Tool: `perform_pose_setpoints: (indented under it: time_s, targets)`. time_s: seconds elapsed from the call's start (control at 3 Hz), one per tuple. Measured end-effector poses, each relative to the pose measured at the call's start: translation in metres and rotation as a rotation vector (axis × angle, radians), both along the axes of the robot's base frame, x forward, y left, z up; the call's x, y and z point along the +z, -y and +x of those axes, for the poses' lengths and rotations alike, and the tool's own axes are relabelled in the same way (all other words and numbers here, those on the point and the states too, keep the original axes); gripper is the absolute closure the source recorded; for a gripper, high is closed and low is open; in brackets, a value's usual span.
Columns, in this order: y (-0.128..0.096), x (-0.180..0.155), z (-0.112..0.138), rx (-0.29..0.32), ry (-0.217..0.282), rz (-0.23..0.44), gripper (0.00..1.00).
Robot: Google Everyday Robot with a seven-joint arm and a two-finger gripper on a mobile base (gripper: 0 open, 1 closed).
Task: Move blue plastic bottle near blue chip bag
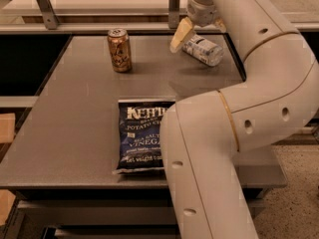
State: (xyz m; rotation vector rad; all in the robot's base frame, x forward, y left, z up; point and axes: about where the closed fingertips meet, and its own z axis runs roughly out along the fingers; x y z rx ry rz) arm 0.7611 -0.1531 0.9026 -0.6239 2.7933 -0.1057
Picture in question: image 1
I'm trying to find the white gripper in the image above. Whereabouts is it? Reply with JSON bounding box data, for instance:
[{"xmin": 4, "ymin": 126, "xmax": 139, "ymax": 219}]
[{"xmin": 169, "ymin": 0, "xmax": 226, "ymax": 53}]

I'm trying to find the clear plastic water bottle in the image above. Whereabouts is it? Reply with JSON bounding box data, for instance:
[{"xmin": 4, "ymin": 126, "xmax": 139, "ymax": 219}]
[{"xmin": 182, "ymin": 35, "xmax": 223, "ymax": 67}]

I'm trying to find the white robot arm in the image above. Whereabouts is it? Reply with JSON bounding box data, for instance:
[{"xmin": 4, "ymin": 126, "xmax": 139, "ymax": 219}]
[{"xmin": 160, "ymin": 0, "xmax": 319, "ymax": 239}]

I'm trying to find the blue Kettle chip bag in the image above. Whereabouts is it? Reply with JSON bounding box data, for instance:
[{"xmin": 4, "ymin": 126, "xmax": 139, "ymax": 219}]
[{"xmin": 115, "ymin": 99, "xmax": 174, "ymax": 174}]

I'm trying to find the gold soda can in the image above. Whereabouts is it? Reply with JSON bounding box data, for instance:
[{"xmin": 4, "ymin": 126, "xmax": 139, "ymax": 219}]
[{"xmin": 108, "ymin": 28, "xmax": 133, "ymax": 73}]

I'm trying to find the cardboard box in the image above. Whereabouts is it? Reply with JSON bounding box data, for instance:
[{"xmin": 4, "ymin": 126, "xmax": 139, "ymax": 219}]
[{"xmin": 0, "ymin": 114, "xmax": 15, "ymax": 143}]

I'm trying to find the grey drawer front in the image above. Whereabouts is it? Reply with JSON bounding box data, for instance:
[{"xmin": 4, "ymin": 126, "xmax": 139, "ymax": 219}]
[{"xmin": 17, "ymin": 198, "xmax": 267, "ymax": 227}]

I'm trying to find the middle metal bracket post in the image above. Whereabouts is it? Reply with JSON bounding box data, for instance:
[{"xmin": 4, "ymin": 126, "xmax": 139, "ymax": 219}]
[{"xmin": 168, "ymin": 0, "xmax": 180, "ymax": 29}]

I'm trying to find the metal bracket post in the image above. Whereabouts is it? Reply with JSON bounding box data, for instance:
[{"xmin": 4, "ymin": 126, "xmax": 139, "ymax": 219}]
[
  {"xmin": 36, "ymin": 0, "xmax": 59, "ymax": 30},
  {"xmin": 168, "ymin": 0, "xmax": 180, "ymax": 29}
]

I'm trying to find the left metal bracket post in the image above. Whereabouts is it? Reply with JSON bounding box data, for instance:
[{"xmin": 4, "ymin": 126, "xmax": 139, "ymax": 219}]
[{"xmin": 36, "ymin": 0, "xmax": 59, "ymax": 30}]

